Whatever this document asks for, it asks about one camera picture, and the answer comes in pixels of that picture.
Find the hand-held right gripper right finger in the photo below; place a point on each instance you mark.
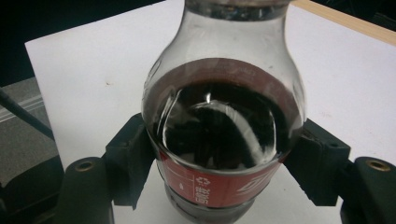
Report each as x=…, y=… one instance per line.
x=317, y=161

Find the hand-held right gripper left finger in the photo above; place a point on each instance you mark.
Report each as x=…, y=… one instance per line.
x=130, y=161

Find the red-capped cola bottle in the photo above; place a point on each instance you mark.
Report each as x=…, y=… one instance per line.
x=224, y=124

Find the black metal bar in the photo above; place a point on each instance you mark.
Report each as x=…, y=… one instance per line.
x=25, y=115

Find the wooden table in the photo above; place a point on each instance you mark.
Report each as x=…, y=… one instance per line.
x=358, y=23

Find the aluminium floor rail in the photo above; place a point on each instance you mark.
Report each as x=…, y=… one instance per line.
x=18, y=109

